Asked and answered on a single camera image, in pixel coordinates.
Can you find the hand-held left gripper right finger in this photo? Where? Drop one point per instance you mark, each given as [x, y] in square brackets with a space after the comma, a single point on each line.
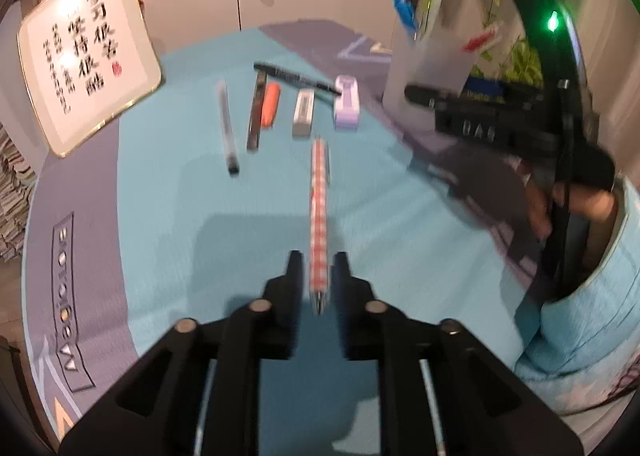
[341, 286]

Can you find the white and grey eraser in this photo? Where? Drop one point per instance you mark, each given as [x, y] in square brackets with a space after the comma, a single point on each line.
[303, 111]

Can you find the clear pen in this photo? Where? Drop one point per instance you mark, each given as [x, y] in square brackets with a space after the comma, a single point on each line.
[227, 131]

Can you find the blue pen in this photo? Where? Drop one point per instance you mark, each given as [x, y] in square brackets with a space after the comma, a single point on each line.
[405, 11]

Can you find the red pen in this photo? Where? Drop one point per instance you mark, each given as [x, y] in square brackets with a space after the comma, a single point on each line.
[480, 41]

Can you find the person's right hand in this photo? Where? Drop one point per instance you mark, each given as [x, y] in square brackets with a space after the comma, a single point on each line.
[537, 206]

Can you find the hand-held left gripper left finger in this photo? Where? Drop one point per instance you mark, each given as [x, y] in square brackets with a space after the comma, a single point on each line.
[295, 286]

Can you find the pink checkered pen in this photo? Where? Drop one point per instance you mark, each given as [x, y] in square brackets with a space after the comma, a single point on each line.
[319, 196]

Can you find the translucent pen holder cup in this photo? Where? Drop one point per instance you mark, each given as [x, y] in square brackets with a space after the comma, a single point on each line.
[425, 61]

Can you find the tall pile of papers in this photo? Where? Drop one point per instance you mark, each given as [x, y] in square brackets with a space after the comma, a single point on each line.
[12, 186]

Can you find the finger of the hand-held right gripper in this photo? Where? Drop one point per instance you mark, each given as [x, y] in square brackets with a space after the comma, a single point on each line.
[520, 91]
[425, 95]

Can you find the black marker pen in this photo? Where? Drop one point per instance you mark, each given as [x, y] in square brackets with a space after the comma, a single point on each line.
[295, 77]

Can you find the framed calligraphy sign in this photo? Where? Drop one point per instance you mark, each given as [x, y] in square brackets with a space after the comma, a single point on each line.
[85, 61]

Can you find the green potted plant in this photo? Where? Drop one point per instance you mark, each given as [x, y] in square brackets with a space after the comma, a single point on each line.
[525, 56]

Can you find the dark brown pen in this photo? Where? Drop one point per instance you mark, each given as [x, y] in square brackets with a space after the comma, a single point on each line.
[255, 121]

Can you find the orange highlighter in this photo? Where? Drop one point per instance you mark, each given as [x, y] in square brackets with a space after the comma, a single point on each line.
[270, 106]

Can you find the purple correction tape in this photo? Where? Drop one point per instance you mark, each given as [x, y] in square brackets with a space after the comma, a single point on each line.
[346, 106]

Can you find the person's right forearm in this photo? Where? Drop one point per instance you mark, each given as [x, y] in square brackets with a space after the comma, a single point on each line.
[605, 311]

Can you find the green and white pen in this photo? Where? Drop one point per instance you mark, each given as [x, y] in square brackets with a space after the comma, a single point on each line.
[429, 11]

